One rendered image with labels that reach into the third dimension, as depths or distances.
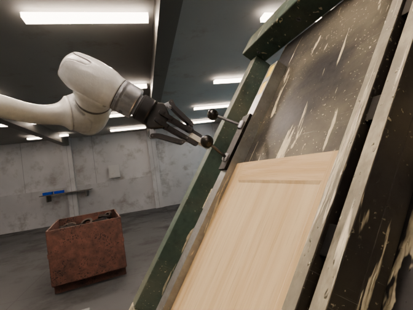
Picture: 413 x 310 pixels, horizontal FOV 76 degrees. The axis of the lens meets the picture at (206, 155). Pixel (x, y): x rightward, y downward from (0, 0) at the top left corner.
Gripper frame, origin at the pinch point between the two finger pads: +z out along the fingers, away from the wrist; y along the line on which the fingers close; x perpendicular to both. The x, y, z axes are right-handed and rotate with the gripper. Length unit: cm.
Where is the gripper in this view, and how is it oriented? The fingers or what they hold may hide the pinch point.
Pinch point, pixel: (199, 141)
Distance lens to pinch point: 78.5
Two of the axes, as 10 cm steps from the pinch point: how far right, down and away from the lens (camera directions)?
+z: 8.4, 4.8, 2.4
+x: 3.2, -0.8, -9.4
